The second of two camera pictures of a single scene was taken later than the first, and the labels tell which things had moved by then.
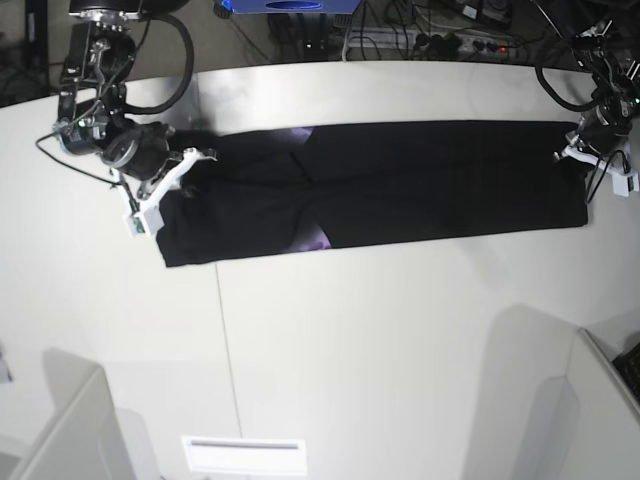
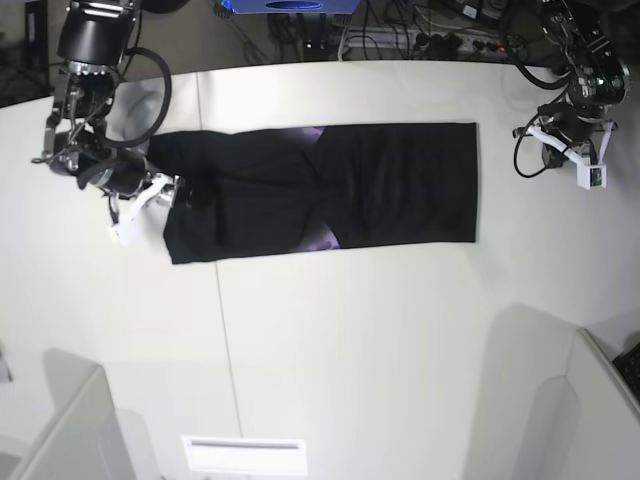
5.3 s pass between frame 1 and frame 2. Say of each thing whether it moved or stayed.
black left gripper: moved
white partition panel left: stayed
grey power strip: stayed
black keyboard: stayed
